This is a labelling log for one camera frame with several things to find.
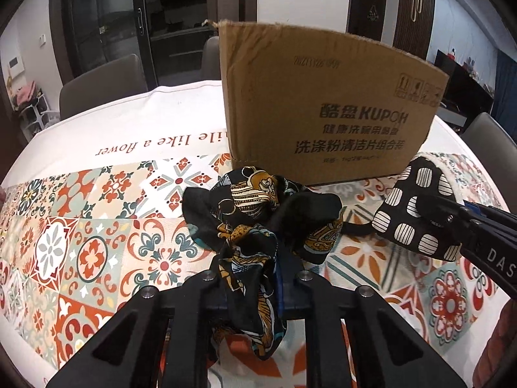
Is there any brown cardboard box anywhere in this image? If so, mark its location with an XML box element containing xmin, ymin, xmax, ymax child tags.
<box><xmin>213</xmin><ymin>19</ymin><xmax>451</xmax><ymax>187</ymax></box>

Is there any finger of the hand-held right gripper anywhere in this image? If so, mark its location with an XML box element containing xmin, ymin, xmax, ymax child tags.
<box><xmin>416</xmin><ymin>193</ymin><xmax>475</xmax><ymax>247</ymax></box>
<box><xmin>462</xmin><ymin>200</ymin><xmax>517</xmax><ymax>227</ymax></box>

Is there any dark wooden door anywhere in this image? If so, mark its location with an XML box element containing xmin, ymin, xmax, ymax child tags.
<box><xmin>394</xmin><ymin>0</ymin><xmax>437</xmax><ymax>59</ymax></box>
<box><xmin>347</xmin><ymin>0</ymin><xmax>400</xmax><ymax>45</ymax></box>

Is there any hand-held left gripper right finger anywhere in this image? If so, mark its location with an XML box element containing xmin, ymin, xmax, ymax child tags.
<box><xmin>279</xmin><ymin>269</ymin><xmax>471</xmax><ymax>388</ymax></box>

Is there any blue curtain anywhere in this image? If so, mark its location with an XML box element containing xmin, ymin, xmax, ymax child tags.
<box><xmin>491</xmin><ymin>48</ymin><xmax>517</xmax><ymax>118</ymax></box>

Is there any dark glass door cabinet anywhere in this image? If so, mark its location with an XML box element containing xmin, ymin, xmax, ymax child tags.
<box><xmin>67</xmin><ymin>0</ymin><xmax>259</xmax><ymax>90</ymax></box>

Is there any grey dining chair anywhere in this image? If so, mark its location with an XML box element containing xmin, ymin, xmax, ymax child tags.
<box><xmin>460</xmin><ymin>112</ymin><xmax>517</xmax><ymax>162</ymax></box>
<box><xmin>58</xmin><ymin>54</ymin><xmax>148</xmax><ymax>122</ymax></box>
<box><xmin>200</xmin><ymin>36</ymin><xmax>221</xmax><ymax>82</ymax></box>

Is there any black patterned silk scarf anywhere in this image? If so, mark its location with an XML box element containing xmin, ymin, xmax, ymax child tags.
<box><xmin>182</xmin><ymin>166</ymin><xmax>344</xmax><ymax>360</ymax></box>

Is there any person's right forearm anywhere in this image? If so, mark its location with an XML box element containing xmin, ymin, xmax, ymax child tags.
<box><xmin>472</xmin><ymin>291</ymin><xmax>517</xmax><ymax>388</ymax></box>

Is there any white shoe rack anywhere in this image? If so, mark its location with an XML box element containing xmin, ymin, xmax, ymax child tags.
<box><xmin>6</xmin><ymin>70</ymin><xmax>61</xmax><ymax>138</ymax></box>

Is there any black television cabinet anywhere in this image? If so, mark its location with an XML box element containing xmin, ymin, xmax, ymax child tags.
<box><xmin>434</xmin><ymin>48</ymin><xmax>495</xmax><ymax>128</ymax></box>

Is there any floral tile patterned tablecloth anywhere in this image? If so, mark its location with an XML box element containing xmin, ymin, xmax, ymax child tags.
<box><xmin>0</xmin><ymin>79</ymin><xmax>517</xmax><ymax>388</ymax></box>

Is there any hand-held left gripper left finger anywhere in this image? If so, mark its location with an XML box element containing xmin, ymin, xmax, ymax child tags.
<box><xmin>46</xmin><ymin>269</ymin><xmax>231</xmax><ymax>388</ymax></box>

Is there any black and white fabric pouch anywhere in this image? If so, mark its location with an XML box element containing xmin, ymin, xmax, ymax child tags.
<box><xmin>372</xmin><ymin>154</ymin><xmax>469</xmax><ymax>261</ymax></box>

